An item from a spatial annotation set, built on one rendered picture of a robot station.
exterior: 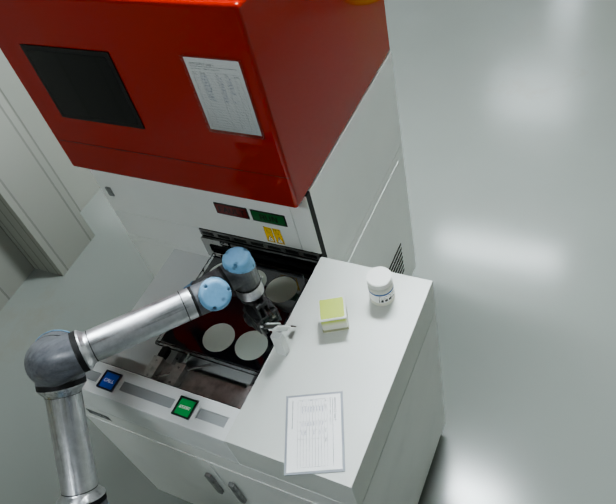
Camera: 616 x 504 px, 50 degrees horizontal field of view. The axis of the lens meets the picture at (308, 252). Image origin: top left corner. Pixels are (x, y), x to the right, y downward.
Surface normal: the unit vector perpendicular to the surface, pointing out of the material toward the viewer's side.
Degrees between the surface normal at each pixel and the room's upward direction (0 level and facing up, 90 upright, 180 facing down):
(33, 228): 90
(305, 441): 0
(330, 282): 0
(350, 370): 0
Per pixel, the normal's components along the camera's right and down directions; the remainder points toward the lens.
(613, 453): -0.19, -0.64
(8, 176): 0.90, 0.18
